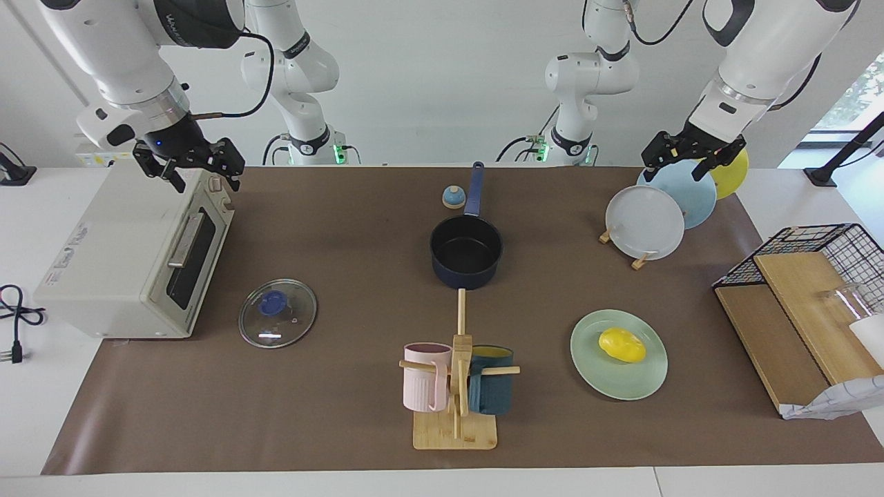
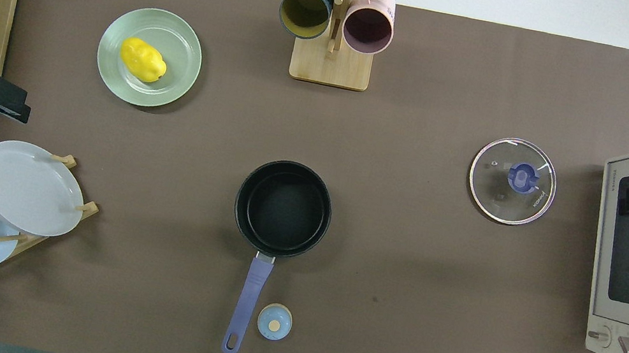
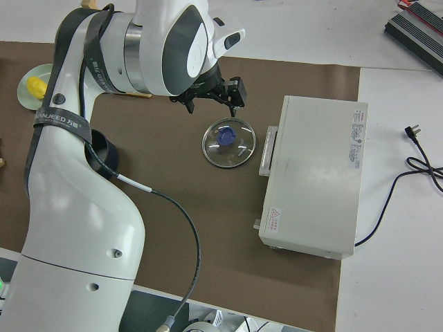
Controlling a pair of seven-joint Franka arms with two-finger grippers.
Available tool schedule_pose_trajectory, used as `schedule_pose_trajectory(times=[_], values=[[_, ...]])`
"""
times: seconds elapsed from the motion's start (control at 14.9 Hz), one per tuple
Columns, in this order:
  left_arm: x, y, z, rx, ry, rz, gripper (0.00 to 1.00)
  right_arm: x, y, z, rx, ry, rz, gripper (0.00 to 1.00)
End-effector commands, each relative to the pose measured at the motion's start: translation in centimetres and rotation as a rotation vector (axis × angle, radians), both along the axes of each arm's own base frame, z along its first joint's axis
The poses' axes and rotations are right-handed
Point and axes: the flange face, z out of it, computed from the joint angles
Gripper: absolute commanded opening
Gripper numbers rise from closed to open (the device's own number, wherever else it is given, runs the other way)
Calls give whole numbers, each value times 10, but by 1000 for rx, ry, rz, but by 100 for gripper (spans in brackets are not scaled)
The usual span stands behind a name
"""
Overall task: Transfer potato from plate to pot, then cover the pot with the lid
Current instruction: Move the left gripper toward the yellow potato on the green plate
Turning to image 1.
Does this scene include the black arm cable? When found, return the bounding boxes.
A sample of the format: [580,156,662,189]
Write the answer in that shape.
[192,28,276,119]
[624,0,824,113]

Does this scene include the black base cable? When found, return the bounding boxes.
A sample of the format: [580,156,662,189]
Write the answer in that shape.
[496,104,560,164]
[262,133,292,166]

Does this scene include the pink ribbed mug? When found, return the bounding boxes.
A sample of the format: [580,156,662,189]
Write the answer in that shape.
[403,342,453,413]

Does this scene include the black power cord with plug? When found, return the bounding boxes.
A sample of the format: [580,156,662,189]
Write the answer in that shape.
[0,284,48,364]

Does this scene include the wooden mug tree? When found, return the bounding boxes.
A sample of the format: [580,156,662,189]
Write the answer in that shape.
[398,289,521,451]

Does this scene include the wooden plate rack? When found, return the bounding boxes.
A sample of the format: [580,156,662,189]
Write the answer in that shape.
[598,228,653,271]

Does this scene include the clear glass cup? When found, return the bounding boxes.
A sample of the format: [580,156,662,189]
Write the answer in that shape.
[818,283,876,327]

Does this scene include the yellow plate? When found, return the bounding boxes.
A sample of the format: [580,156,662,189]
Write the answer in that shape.
[708,147,750,201]

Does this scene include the grey plate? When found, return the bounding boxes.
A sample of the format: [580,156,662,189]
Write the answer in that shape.
[605,185,686,262]

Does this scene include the black desk mount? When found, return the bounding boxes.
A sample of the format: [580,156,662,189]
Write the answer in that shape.
[0,143,37,187]

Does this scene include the brown table mat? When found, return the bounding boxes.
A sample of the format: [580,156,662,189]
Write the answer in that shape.
[41,166,884,476]

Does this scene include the pale green plate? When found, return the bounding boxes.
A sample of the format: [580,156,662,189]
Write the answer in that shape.
[570,309,669,402]

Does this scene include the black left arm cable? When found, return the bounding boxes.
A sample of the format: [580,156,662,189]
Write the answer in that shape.
[624,0,824,113]

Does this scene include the light blue plate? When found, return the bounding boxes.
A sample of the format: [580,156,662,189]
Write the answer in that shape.
[636,159,718,230]

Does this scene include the white patterned cloth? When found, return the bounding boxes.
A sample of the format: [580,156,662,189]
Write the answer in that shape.
[780,375,884,420]

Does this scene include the black left base cable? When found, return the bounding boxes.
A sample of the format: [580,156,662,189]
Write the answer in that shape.
[496,104,560,164]

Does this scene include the beige toaster oven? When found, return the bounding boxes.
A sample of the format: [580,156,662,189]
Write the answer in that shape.
[33,160,236,340]

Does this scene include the white wall power strip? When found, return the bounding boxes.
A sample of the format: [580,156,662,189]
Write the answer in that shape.
[75,135,139,168]

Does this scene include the black wire basket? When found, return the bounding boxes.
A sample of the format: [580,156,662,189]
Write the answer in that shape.
[711,223,884,318]

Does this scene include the bright window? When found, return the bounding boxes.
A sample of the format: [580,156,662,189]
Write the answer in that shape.
[801,52,884,149]

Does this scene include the glass lid with blue knob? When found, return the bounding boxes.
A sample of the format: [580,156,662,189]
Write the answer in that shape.
[238,278,318,349]

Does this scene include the light wooden board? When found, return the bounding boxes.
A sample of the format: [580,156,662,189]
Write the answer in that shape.
[753,252,884,387]

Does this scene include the black right base cable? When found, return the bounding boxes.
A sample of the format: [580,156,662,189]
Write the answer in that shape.
[262,133,292,166]

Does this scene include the dark teal mug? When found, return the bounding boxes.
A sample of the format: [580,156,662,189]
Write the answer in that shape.
[468,344,515,416]

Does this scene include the black clamp stand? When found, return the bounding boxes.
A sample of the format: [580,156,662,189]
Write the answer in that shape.
[803,110,884,187]

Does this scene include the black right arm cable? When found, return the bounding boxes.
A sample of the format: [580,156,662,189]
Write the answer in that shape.
[192,28,276,119]

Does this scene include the white cup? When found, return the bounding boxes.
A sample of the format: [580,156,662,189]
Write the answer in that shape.
[849,314,884,368]

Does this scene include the dark blue saucepan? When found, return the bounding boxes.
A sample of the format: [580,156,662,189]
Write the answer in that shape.
[430,162,504,291]

